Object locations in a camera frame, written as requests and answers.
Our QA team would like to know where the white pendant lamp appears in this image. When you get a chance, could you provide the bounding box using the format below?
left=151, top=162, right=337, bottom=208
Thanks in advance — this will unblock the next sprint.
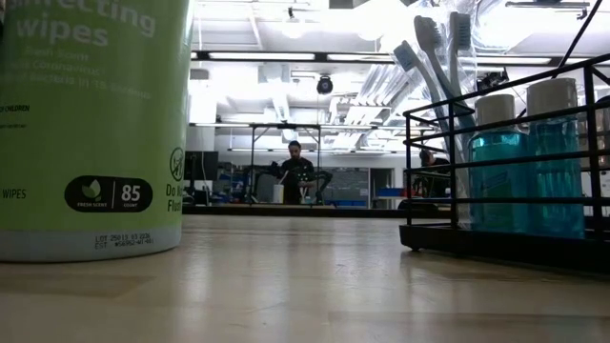
left=279, top=7, right=307, bottom=40

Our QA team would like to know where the green disinfecting wipes canister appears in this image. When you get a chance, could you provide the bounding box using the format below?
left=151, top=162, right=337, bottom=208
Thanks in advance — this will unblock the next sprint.
left=0, top=0, right=195, bottom=264

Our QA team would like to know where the black wire caddy basket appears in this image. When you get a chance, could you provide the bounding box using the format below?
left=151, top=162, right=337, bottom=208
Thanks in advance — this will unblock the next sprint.
left=398, top=51, right=610, bottom=275

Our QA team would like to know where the black monitor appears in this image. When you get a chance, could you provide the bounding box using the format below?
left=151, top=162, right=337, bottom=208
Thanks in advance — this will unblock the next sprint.
left=184, top=151, right=220, bottom=182

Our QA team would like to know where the blue toothbrush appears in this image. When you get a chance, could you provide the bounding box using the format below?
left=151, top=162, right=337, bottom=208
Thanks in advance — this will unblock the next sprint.
left=413, top=14, right=478, bottom=130
left=393, top=39, right=471, bottom=192

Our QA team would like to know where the black aluminium table frame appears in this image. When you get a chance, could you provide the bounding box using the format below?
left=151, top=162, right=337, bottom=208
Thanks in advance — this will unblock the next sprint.
left=183, top=203, right=471, bottom=219

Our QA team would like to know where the person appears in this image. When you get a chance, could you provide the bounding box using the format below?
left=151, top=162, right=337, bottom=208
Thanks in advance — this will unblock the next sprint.
left=412, top=148, right=452, bottom=197
left=278, top=139, right=317, bottom=206

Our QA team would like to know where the black overhead frame beam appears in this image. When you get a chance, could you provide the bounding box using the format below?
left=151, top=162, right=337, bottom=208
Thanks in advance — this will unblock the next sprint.
left=190, top=50, right=610, bottom=67

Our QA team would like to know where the round black hanging device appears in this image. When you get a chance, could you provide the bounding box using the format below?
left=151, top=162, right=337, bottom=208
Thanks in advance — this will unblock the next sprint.
left=315, top=74, right=335, bottom=96

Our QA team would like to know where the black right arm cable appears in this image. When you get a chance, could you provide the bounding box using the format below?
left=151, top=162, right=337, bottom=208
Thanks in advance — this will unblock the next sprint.
left=552, top=0, right=604, bottom=69

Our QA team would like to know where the black ceiling-hung device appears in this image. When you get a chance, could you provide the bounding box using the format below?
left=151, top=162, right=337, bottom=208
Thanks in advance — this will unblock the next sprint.
left=474, top=70, right=510, bottom=94

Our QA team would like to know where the black background workstation frame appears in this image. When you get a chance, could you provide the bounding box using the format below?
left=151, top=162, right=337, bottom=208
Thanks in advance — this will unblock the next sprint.
left=190, top=122, right=430, bottom=206

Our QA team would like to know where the blue mouthwash bottle white cap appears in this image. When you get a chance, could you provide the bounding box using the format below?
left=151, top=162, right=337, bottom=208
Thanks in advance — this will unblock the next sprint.
left=525, top=76, right=588, bottom=240
left=466, top=92, right=534, bottom=233

